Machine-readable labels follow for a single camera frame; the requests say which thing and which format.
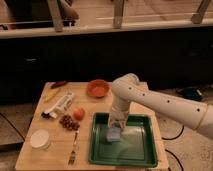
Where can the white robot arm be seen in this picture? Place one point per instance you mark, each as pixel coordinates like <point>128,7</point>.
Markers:
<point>126,89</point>

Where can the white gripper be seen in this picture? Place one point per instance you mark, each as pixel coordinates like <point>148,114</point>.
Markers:
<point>120,118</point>

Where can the blue black device on floor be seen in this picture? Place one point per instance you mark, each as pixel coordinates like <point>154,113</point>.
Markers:
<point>190,93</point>

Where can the blue sponge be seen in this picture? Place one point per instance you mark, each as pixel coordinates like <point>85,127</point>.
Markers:
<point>113,134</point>

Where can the bunch of red grapes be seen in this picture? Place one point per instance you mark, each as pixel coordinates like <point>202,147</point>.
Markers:
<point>67,122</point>

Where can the orange round fruit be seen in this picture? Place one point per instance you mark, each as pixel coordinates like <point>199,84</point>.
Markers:
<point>79,114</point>

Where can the green plastic tray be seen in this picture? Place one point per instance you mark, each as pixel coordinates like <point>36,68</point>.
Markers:
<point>136,146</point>

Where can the white round lid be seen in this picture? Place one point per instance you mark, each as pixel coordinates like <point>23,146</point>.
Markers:
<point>40,139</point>

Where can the orange bowl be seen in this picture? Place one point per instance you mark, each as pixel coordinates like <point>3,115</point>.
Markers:
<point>97,88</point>

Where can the silver fork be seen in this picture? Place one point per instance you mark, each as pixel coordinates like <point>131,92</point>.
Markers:
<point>74,146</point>

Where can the red chili pepper toy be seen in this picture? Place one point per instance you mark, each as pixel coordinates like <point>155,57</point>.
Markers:
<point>58,84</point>

